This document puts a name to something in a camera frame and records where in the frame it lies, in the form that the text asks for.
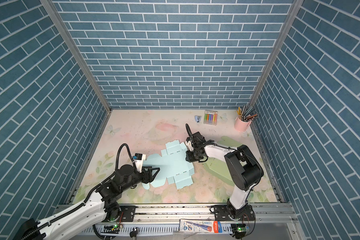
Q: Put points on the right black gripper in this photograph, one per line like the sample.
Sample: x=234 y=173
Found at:
x=189 y=158

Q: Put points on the coloured marker pack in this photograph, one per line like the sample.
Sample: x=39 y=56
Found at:
x=210 y=117

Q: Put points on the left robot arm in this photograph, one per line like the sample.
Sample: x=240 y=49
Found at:
x=99 y=205

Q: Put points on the light green paper box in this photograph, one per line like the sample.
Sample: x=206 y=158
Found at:
x=219 y=168

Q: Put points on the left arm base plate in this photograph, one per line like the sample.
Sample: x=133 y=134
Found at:
x=124 y=213

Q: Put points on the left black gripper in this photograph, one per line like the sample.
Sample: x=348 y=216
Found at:
x=149 y=173

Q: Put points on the red white blue package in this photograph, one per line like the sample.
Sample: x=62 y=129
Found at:
x=196 y=226

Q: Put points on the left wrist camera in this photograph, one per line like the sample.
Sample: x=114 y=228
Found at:
x=138 y=160

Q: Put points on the pink pencil cup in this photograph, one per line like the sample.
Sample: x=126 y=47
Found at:
x=240 y=125

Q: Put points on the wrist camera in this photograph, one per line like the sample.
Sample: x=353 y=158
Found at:
x=189 y=145
x=138 y=160

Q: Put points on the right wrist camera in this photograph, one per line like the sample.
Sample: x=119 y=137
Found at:
x=189 y=145

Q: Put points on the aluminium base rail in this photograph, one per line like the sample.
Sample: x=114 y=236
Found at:
x=170 y=214

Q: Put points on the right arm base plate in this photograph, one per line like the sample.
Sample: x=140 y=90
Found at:
x=229 y=213

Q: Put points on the light blue paper box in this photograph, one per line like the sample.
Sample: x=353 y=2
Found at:
x=174 y=169

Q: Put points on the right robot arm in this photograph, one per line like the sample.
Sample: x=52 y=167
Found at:
x=244 y=168

